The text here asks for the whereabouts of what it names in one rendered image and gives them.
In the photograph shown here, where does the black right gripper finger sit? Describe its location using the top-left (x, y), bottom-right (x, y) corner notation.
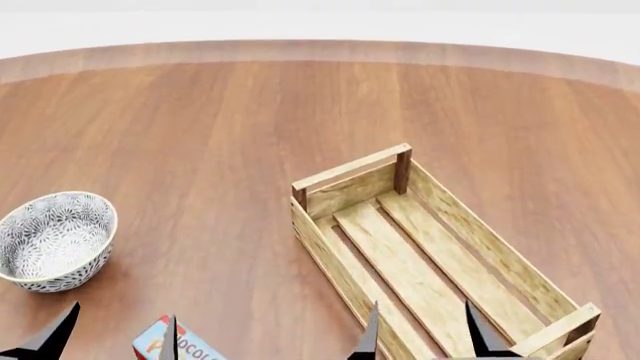
top-left (348, 300), bottom-right (381, 360)
top-left (465, 300), bottom-right (524, 360)

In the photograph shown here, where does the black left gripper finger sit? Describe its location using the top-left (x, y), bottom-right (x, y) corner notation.
top-left (0, 300), bottom-right (82, 360)
top-left (155, 313), bottom-right (179, 360)

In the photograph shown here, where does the chocolate pudding box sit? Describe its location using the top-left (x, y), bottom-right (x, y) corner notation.
top-left (131, 314), bottom-right (232, 360)

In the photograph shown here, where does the wooden slatted crate tray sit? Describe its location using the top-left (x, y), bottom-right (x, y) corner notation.
top-left (290, 142), bottom-right (603, 360)

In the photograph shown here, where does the black white patterned bowl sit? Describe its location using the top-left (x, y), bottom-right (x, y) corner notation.
top-left (0, 191), bottom-right (119, 294)

